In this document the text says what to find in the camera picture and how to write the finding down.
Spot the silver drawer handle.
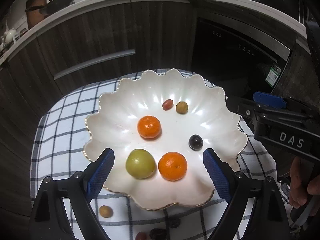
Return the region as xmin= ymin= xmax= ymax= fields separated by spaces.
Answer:
xmin=54 ymin=49 xmax=136 ymax=80

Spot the white scalloped ceramic bowl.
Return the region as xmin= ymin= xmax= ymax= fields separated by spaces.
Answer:
xmin=84 ymin=69 xmax=248 ymax=211

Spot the green yellow plum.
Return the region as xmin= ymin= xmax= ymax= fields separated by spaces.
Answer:
xmin=125 ymin=148 xmax=156 ymax=179

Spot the white teapot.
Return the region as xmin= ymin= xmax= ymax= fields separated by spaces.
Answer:
xmin=4 ymin=23 xmax=16 ymax=44

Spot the person right hand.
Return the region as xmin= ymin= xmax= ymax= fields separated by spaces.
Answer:
xmin=289 ymin=157 xmax=320 ymax=209

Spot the orange mandarin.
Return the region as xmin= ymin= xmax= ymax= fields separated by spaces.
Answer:
xmin=158 ymin=152 xmax=188 ymax=181
xmin=137 ymin=115 xmax=161 ymax=139

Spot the black dishwasher door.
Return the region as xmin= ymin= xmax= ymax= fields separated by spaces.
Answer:
xmin=191 ymin=17 xmax=291 ymax=99

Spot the wooden cutting board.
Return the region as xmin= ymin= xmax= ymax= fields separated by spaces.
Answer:
xmin=26 ymin=0 xmax=47 ymax=29

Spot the black wok pan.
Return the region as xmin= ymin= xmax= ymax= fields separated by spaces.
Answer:
xmin=25 ymin=0 xmax=74 ymax=16

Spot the checked white blue cloth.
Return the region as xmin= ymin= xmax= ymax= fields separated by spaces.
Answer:
xmin=30 ymin=69 xmax=277 ymax=239

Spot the small brown longan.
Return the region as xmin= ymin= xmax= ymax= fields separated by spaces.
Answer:
xmin=176 ymin=101 xmax=189 ymax=114
xmin=99 ymin=205 xmax=113 ymax=218

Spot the blueberry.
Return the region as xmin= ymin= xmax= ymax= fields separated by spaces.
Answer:
xmin=168 ymin=216 xmax=181 ymax=229

